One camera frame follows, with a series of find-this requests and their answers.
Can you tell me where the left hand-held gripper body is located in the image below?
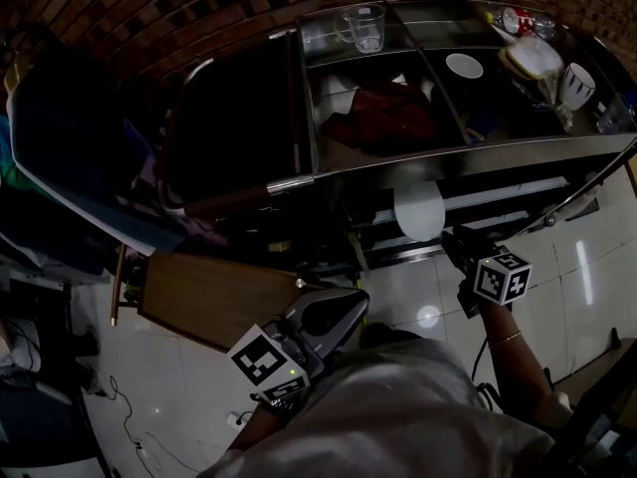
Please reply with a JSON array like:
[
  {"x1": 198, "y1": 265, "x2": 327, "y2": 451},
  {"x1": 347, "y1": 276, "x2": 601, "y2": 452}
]
[{"x1": 227, "y1": 316, "x2": 345, "y2": 403}]

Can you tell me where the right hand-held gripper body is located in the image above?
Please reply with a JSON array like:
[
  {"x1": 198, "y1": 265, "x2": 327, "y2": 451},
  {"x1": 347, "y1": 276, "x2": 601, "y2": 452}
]
[{"x1": 454, "y1": 249, "x2": 533, "y2": 321}]

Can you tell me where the white wooden shelf unit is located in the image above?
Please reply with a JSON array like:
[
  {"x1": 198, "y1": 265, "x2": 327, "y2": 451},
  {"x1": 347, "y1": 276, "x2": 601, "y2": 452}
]
[{"x1": 136, "y1": 250, "x2": 319, "y2": 353}]

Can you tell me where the person's right forearm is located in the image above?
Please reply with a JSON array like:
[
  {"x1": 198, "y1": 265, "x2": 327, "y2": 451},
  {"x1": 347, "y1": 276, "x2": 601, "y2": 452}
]
[{"x1": 477, "y1": 300, "x2": 554, "y2": 413}]

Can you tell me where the person's left forearm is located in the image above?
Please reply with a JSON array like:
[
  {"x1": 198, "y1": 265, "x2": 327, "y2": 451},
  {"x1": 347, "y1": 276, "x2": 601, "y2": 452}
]
[{"x1": 223, "y1": 399, "x2": 301, "y2": 456}]

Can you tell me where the person's grey shirt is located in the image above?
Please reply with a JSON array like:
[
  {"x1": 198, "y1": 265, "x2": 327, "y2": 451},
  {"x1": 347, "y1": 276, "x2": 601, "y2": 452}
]
[{"x1": 196, "y1": 334, "x2": 573, "y2": 478}]

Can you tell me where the slanted metal rod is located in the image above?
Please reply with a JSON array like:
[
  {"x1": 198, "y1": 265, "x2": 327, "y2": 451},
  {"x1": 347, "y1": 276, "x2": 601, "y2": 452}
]
[{"x1": 515, "y1": 141, "x2": 637, "y2": 241}]

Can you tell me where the light wooden table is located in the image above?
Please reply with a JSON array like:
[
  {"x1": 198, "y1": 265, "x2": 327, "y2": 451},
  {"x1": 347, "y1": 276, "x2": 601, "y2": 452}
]
[{"x1": 551, "y1": 336, "x2": 637, "y2": 417}]

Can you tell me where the dark red cloth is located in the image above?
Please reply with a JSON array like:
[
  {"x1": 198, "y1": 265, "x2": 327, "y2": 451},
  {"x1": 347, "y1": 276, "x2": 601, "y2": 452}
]
[{"x1": 322, "y1": 81, "x2": 439, "y2": 154}]

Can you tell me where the thin wooden stick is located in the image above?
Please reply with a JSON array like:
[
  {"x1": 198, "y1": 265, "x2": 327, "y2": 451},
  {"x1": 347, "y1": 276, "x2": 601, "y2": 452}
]
[{"x1": 109, "y1": 243, "x2": 126, "y2": 328}]

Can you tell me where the white round plate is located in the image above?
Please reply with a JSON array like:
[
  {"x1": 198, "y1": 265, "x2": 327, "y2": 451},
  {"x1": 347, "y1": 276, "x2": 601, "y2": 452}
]
[{"x1": 445, "y1": 52, "x2": 485, "y2": 80}]

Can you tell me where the small clear glass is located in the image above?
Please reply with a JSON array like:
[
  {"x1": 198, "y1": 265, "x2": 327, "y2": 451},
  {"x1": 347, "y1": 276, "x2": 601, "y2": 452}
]
[{"x1": 595, "y1": 103, "x2": 629, "y2": 135}]

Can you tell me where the white cup with black stripes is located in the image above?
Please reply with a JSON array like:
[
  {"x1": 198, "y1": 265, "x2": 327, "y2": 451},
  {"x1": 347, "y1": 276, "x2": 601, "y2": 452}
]
[{"x1": 556, "y1": 62, "x2": 597, "y2": 112}]

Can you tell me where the plastic bag of sponges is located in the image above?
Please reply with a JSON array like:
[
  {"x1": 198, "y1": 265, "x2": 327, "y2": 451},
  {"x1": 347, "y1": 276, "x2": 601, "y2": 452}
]
[{"x1": 498, "y1": 35, "x2": 566, "y2": 82}]

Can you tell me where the white folded towel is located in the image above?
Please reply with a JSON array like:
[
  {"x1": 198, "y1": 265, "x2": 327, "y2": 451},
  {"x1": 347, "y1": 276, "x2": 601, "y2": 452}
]
[{"x1": 318, "y1": 73, "x2": 360, "y2": 117}]

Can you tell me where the clear bottle with red label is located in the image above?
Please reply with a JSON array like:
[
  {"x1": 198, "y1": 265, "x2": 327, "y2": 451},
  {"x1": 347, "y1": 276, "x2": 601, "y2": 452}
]
[{"x1": 500, "y1": 6, "x2": 557, "y2": 37}]

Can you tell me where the clear glass measuring jug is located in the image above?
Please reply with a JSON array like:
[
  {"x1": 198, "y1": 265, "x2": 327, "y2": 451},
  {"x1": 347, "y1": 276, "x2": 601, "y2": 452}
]
[{"x1": 333, "y1": 2, "x2": 387, "y2": 55}]

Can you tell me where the dark blue ironing board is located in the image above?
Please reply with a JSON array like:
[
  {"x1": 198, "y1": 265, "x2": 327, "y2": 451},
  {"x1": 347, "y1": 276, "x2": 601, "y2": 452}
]
[{"x1": 8, "y1": 42, "x2": 188, "y2": 257}]

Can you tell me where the teal garment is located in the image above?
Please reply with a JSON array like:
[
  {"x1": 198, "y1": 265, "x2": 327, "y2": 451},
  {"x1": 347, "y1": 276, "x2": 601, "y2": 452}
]
[{"x1": 0, "y1": 112, "x2": 31, "y2": 203}]

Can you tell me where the thin gold bracelet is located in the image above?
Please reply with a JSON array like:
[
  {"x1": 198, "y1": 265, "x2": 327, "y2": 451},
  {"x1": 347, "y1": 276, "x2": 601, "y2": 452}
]
[{"x1": 488, "y1": 330, "x2": 524, "y2": 350}]

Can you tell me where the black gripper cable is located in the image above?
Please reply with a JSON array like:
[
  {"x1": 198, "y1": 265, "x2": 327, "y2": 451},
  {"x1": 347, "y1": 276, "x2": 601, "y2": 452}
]
[{"x1": 470, "y1": 339, "x2": 495, "y2": 412}]

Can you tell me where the black floor cable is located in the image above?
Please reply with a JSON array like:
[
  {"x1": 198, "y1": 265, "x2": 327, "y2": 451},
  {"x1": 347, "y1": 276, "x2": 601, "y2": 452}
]
[{"x1": 106, "y1": 374, "x2": 200, "y2": 473}]

